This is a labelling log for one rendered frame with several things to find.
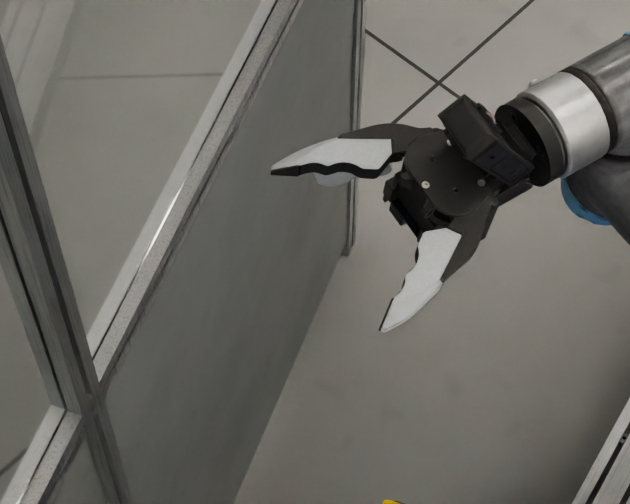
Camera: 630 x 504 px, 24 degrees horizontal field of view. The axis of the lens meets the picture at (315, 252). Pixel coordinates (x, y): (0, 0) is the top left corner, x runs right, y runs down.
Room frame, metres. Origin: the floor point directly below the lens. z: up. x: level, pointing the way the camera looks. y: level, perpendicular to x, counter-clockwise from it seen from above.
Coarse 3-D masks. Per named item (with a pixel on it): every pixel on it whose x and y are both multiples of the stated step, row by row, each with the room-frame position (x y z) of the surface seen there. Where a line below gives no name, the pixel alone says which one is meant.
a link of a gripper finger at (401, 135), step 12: (348, 132) 0.65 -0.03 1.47; (360, 132) 0.65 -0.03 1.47; (372, 132) 0.65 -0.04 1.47; (384, 132) 0.65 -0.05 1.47; (396, 132) 0.65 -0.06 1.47; (408, 132) 0.65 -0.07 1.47; (420, 132) 0.65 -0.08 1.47; (396, 144) 0.64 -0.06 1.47; (408, 144) 0.64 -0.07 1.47; (396, 156) 0.63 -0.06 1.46
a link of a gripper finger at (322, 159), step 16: (320, 144) 0.64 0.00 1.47; (336, 144) 0.64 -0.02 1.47; (352, 144) 0.64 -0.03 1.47; (368, 144) 0.64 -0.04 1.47; (384, 144) 0.64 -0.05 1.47; (288, 160) 0.63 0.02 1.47; (304, 160) 0.62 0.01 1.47; (320, 160) 0.62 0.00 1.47; (336, 160) 0.63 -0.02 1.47; (352, 160) 0.63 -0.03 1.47; (368, 160) 0.63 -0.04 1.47; (384, 160) 0.63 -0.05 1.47; (320, 176) 0.64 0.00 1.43; (336, 176) 0.64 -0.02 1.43; (352, 176) 0.64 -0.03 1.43; (368, 176) 0.62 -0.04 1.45
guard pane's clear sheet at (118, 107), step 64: (0, 0) 0.71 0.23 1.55; (64, 0) 0.78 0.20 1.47; (128, 0) 0.87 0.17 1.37; (192, 0) 0.99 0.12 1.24; (256, 0) 1.13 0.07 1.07; (64, 64) 0.76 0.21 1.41; (128, 64) 0.86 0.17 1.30; (192, 64) 0.97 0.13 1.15; (64, 128) 0.74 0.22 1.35; (128, 128) 0.84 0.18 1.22; (192, 128) 0.96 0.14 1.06; (64, 192) 0.72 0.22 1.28; (128, 192) 0.82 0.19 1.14; (0, 256) 0.63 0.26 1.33; (64, 256) 0.70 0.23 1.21; (128, 256) 0.79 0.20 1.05; (0, 320) 0.60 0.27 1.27; (0, 384) 0.57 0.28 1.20; (0, 448) 0.55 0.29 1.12
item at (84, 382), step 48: (288, 0) 1.19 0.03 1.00; (0, 48) 0.67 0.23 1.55; (0, 96) 0.66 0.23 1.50; (240, 96) 1.05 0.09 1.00; (0, 144) 0.64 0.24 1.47; (0, 192) 0.64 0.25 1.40; (192, 192) 0.91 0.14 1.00; (48, 240) 0.66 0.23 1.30; (48, 288) 0.64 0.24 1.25; (144, 288) 0.79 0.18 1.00; (48, 336) 0.64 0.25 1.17; (96, 384) 0.67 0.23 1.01; (96, 432) 0.65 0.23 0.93; (48, 480) 0.56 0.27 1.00
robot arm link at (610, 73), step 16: (608, 48) 0.74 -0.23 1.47; (624, 48) 0.73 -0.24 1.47; (576, 64) 0.72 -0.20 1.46; (592, 64) 0.72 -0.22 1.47; (608, 64) 0.71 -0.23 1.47; (624, 64) 0.71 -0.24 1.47; (592, 80) 0.70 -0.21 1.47; (608, 80) 0.70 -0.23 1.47; (624, 80) 0.70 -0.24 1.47; (608, 96) 0.68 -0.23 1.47; (624, 96) 0.69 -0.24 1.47; (608, 112) 0.67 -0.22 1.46; (624, 112) 0.68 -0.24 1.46; (624, 128) 0.67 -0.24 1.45; (624, 144) 0.68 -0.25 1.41
